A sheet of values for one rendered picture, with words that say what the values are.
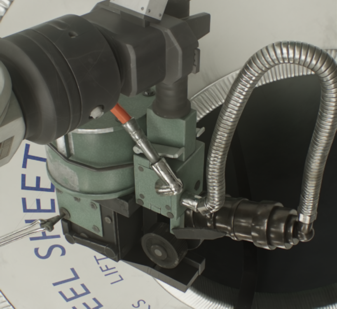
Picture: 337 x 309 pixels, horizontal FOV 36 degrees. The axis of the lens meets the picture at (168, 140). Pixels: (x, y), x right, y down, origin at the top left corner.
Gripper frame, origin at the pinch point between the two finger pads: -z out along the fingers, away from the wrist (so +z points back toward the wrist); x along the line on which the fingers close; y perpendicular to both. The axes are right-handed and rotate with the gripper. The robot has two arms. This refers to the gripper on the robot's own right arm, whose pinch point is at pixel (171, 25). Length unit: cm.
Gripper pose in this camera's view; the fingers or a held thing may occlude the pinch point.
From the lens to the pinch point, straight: 51.8
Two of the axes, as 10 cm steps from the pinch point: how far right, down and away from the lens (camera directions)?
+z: -6.7, 4.4, -6.0
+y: 0.0, 8.1, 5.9
